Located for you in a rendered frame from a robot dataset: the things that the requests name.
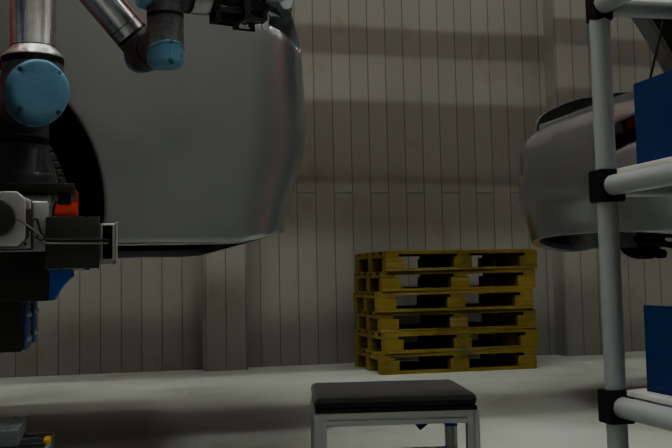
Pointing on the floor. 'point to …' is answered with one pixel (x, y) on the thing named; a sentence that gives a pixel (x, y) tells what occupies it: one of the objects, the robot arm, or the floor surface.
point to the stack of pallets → (446, 311)
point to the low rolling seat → (394, 407)
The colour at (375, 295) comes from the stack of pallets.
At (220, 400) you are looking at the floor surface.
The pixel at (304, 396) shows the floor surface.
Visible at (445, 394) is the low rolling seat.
